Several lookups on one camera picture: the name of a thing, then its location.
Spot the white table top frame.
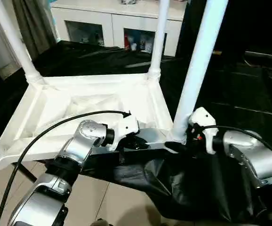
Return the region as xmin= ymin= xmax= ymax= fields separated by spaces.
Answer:
xmin=0 ymin=73 xmax=187 ymax=171

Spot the black work mat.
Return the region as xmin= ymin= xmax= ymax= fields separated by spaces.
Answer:
xmin=0 ymin=40 xmax=272 ymax=224

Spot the white glass-door cabinet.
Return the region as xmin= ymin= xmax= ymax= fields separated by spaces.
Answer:
xmin=50 ymin=0 xmax=188 ymax=57

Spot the grey curtain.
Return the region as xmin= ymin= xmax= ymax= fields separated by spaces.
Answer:
xmin=11 ymin=0 xmax=61 ymax=59

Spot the black metal stand frame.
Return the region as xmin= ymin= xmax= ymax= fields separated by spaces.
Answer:
xmin=14 ymin=162 xmax=39 ymax=184

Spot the black metal rail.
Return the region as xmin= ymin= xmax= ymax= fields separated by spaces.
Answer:
xmin=244 ymin=51 xmax=272 ymax=65

